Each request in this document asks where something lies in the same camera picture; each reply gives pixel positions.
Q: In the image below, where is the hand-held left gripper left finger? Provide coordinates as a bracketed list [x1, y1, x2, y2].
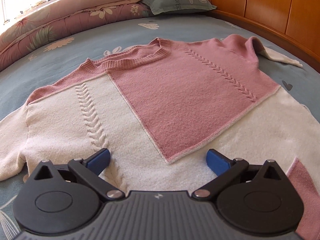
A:
[34, 148, 125, 201]

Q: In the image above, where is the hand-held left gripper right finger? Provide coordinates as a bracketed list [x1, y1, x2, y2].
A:
[193, 149, 285, 201]

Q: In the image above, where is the pink and white knit sweater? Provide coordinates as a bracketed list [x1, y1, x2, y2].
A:
[0, 34, 320, 233]

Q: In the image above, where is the folded pink floral quilt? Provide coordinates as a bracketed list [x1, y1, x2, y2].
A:
[0, 0, 171, 72]

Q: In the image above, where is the wooden bed headboard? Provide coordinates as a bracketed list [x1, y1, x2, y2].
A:
[186, 0, 320, 74]

